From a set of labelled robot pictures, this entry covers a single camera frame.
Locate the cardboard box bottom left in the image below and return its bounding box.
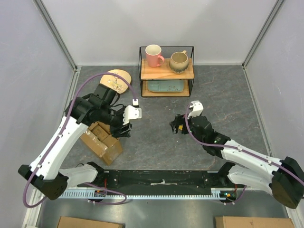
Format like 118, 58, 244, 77
57, 216, 124, 228

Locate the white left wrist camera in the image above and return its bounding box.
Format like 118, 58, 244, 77
123, 98, 142, 125

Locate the grey slotted cable duct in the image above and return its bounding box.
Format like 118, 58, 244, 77
59, 189, 238, 199

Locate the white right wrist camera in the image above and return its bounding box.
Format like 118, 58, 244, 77
187, 100, 204, 119

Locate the pink ceramic mug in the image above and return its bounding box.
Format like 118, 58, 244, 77
145, 44, 164, 68

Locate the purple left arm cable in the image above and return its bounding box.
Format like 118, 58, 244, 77
22, 73, 138, 209

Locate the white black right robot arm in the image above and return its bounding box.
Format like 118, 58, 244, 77
170, 114, 304, 209

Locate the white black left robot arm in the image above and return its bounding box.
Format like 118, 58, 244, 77
18, 84, 141, 200

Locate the beige stoneware mug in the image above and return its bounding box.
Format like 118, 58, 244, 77
169, 50, 189, 74

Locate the beige plate with bird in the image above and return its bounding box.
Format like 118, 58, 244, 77
100, 69, 132, 94

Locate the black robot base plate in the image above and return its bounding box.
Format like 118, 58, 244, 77
92, 170, 235, 196

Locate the brown cardboard express box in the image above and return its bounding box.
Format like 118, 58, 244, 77
80, 122, 123, 166

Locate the aluminium frame rail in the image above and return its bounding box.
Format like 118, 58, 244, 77
33, 0, 77, 71

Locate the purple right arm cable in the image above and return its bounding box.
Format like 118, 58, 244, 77
185, 104, 304, 207

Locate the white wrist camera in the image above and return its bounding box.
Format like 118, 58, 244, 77
187, 100, 204, 119
123, 98, 142, 125

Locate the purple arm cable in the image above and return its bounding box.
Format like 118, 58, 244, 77
22, 73, 138, 209
185, 104, 304, 207

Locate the black wire wooden shelf rack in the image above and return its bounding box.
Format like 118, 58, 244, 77
138, 46, 195, 97

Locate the teal rectangular ceramic tray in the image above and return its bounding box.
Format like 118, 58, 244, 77
147, 80, 184, 93

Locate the cardboard box bottom right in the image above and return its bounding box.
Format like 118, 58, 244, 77
215, 216, 295, 228

